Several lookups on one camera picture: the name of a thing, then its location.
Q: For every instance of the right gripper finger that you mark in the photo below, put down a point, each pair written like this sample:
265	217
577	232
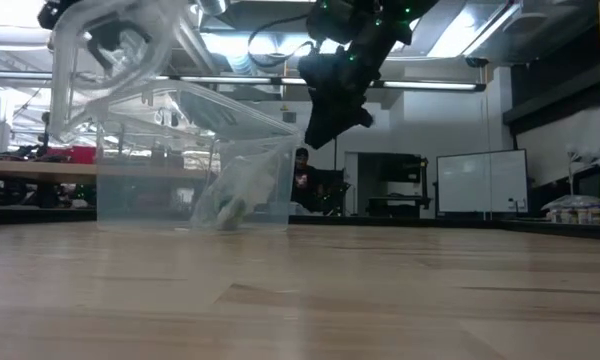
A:
335	127

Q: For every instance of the clear plastic bag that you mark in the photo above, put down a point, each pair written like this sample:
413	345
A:
250	185

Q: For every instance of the green elastic bandage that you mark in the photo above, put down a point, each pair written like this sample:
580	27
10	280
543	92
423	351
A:
232	212

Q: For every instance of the clear plastic container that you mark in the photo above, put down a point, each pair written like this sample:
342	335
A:
145	200

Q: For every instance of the person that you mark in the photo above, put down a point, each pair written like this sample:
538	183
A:
305	185

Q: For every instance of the black cabinet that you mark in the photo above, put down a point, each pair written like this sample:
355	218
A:
395	175

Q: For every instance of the long ceiling light bar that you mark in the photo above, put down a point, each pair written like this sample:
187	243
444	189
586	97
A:
430	85

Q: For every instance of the red plastic bin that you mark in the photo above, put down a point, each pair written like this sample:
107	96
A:
75	155

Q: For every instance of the white whiteboard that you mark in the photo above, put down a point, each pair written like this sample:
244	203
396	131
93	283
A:
480	180

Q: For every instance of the wooden workbench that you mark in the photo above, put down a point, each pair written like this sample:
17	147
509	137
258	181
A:
30	171

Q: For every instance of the bagged white packages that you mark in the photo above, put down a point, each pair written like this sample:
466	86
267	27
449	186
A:
580	210

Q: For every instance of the black gantry frame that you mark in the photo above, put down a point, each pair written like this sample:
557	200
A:
335	155

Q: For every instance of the grey wall vent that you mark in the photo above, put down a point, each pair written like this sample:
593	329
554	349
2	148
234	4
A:
369	119
289	118

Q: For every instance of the black dome camera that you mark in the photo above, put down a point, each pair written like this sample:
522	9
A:
476	62

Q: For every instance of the black camera rig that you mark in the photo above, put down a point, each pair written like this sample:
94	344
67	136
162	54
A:
46	135

